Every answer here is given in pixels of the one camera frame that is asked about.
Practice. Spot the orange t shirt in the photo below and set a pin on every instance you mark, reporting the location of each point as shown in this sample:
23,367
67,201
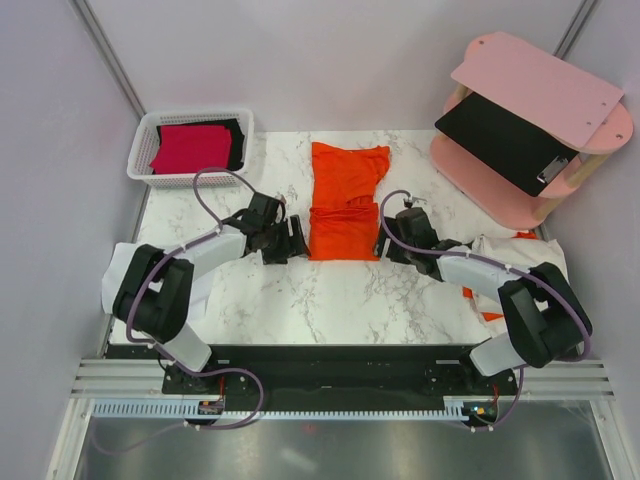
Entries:
344,214

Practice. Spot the white slotted cable duct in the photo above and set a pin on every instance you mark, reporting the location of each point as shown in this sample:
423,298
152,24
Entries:
192,409

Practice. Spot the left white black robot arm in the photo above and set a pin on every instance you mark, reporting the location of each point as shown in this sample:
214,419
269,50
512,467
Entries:
151,289

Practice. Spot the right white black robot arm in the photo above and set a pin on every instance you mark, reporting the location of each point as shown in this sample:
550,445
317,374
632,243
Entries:
545,321

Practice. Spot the white plastic laundry basket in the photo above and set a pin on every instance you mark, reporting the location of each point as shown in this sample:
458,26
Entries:
146,142

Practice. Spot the loose pink board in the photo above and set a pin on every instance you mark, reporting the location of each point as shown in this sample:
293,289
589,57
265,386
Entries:
577,108

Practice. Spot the black clipboard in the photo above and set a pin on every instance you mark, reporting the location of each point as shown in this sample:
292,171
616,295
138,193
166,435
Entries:
516,149

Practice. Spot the pink two-tier shelf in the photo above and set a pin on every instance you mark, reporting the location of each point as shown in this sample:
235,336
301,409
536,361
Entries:
501,200

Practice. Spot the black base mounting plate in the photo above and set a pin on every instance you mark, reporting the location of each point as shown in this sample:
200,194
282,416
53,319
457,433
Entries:
339,378

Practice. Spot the aluminium rail frame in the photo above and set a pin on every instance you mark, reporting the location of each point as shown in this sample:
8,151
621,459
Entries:
554,427

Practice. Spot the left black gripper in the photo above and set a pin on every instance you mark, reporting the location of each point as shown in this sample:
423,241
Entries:
292,246

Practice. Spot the white cloth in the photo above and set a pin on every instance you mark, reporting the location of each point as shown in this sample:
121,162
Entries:
523,252
114,275

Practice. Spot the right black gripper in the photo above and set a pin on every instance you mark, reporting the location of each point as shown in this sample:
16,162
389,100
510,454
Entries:
392,228

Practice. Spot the magenta t shirt in basket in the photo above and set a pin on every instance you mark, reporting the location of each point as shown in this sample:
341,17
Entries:
187,149

